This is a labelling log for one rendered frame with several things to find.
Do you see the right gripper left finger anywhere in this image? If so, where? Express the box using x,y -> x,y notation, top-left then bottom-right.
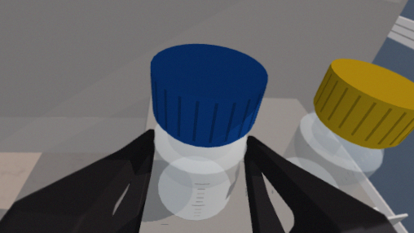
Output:
0,129 -> 155,233

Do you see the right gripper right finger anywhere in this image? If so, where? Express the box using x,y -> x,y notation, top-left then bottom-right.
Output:
244,135 -> 398,233

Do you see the blue-capped clear bottle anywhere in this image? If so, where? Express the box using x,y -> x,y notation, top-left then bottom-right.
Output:
150,44 -> 268,221

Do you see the grey wall panel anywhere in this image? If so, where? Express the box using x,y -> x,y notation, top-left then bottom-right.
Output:
0,0 -> 408,152

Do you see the clear bottle with yellow cap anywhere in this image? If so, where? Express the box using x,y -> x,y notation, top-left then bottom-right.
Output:
282,59 -> 414,195

